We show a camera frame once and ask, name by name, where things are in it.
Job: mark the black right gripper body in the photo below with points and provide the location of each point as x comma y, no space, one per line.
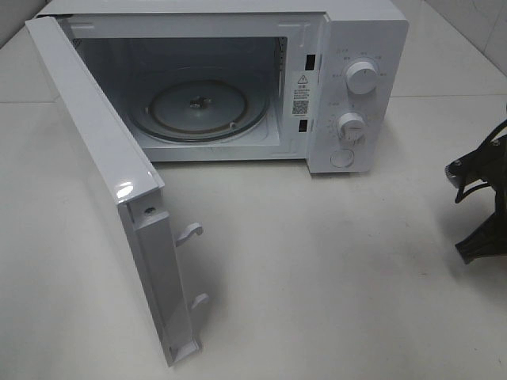
499,198

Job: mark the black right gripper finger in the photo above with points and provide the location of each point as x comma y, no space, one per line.
488,240

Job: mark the white timer knob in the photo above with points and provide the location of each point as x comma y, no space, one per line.
351,127

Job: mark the white microwave door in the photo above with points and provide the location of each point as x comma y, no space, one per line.
125,187

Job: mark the upper white power knob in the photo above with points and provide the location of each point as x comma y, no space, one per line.
362,76

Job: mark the white microwave oven body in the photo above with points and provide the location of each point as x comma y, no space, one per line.
123,43

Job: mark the white warning label sticker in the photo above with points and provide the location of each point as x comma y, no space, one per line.
302,92

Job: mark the glass turntable tray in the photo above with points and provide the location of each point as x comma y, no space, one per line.
198,110

